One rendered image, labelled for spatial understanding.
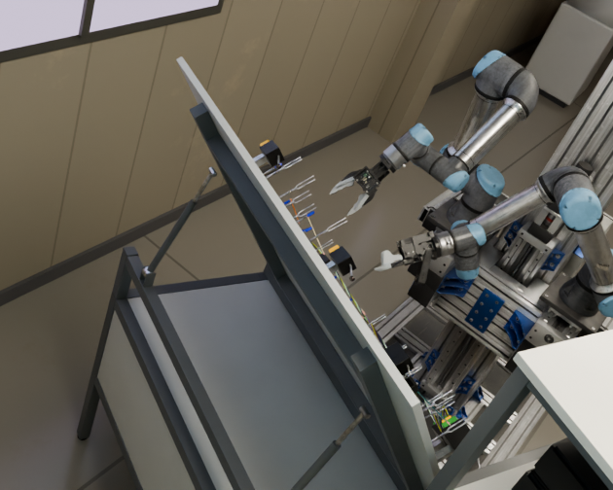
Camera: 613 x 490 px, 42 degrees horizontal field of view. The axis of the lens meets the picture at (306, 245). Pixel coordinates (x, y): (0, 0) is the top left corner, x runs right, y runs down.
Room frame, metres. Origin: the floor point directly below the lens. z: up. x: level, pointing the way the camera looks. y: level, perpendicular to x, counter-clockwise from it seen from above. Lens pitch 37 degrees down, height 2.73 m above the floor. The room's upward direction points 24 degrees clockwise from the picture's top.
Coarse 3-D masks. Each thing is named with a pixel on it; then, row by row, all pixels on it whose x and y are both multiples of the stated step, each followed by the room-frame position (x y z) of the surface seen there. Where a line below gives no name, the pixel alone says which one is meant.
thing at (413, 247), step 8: (432, 232) 2.14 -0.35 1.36; (400, 240) 2.14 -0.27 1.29; (408, 240) 2.10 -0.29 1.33; (416, 240) 2.10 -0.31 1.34; (424, 240) 2.12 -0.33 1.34; (432, 240) 2.13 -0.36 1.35; (400, 248) 2.11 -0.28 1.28; (408, 248) 2.08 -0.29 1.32; (416, 248) 2.08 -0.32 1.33; (424, 248) 2.11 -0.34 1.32; (432, 248) 2.12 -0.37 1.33; (440, 248) 2.11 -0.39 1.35; (408, 256) 2.07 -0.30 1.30; (416, 256) 2.07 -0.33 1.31; (440, 256) 2.11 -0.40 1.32
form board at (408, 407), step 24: (192, 72) 1.87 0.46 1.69; (216, 120) 1.73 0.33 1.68; (240, 144) 1.65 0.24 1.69; (264, 192) 1.56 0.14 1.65; (288, 216) 1.45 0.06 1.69; (312, 264) 1.38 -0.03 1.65; (336, 288) 1.29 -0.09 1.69; (312, 312) 1.97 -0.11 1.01; (360, 336) 1.24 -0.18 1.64; (384, 360) 1.15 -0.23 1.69; (360, 384) 1.72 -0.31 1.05; (408, 408) 1.12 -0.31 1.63; (408, 432) 1.27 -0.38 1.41; (432, 456) 1.19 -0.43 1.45
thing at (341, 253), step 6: (342, 246) 1.61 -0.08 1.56; (336, 252) 1.59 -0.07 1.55; (342, 252) 1.59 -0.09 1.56; (336, 258) 1.57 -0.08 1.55; (342, 258) 1.57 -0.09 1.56; (348, 258) 1.56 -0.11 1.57; (330, 264) 1.56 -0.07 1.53; (336, 264) 1.56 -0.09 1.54; (342, 264) 1.55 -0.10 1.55; (348, 264) 1.56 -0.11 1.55; (354, 264) 1.57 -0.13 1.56; (330, 270) 1.55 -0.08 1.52; (336, 270) 1.56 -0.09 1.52; (342, 270) 1.55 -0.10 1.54; (348, 270) 1.56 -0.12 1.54
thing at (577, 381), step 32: (544, 352) 1.16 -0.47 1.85; (576, 352) 1.20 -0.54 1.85; (608, 352) 1.24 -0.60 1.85; (512, 384) 1.12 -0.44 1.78; (544, 384) 1.08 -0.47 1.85; (576, 384) 1.12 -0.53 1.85; (608, 384) 1.15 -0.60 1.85; (480, 416) 1.13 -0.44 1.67; (576, 416) 1.04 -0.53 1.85; (608, 416) 1.07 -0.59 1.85; (480, 448) 1.12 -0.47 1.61; (544, 448) 1.37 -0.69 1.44; (608, 448) 0.99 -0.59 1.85; (448, 480) 1.11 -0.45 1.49; (480, 480) 1.18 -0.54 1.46; (512, 480) 1.21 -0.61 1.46; (608, 480) 0.96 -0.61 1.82
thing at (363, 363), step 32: (224, 160) 1.76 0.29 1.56; (256, 192) 1.66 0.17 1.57; (256, 224) 2.01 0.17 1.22; (288, 256) 1.50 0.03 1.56; (288, 288) 2.09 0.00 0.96; (320, 288) 1.42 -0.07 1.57; (352, 352) 1.28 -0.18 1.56; (352, 384) 1.79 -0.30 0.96; (384, 384) 1.23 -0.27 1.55; (384, 416) 1.28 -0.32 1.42; (384, 448) 1.61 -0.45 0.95; (416, 480) 1.49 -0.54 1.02
